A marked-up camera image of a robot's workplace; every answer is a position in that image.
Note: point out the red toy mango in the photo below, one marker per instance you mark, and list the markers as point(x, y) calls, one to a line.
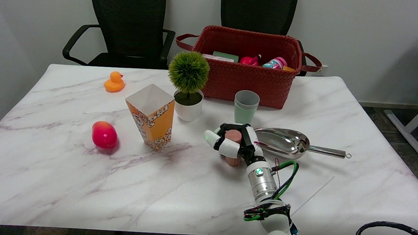
point(104, 135)

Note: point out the pink bottle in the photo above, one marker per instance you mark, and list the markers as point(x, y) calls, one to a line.
point(274, 63)

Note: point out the black mesh office chair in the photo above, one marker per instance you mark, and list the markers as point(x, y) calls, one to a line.
point(257, 12)

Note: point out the black office chair with armrests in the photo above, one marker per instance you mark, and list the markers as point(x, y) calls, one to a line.
point(128, 16)

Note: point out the white wall outlet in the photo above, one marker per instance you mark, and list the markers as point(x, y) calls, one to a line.
point(320, 70)

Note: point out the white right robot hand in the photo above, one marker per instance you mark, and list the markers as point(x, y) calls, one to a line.
point(251, 143)

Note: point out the wooden cylinder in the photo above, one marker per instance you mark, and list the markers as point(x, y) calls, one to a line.
point(233, 136)

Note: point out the white desk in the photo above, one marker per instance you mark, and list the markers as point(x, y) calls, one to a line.
point(408, 137)

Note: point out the green ball plant white pot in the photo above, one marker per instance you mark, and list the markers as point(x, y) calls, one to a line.
point(189, 71)

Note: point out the red woven basket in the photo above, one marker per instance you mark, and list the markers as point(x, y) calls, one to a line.
point(239, 79)

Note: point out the orange popcorn box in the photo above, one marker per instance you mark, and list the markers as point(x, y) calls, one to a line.
point(153, 121)

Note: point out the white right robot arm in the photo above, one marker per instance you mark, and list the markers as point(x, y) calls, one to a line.
point(262, 184)

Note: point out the shiny metal scoop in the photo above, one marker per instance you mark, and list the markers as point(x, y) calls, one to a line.
point(290, 141)

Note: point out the orange rubber duck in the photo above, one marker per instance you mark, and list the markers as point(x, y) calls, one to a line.
point(113, 84)

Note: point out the pale green plastic cup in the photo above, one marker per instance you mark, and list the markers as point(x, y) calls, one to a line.
point(246, 108)

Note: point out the green flat box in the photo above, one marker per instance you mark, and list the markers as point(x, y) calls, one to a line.
point(226, 56)

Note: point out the red toy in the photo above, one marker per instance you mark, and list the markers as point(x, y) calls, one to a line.
point(248, 60)

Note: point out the small orange item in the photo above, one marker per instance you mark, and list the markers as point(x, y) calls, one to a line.
point(288, 68)

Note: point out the white zip tie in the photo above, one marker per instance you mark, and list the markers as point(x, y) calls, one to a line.
point(314, 195)

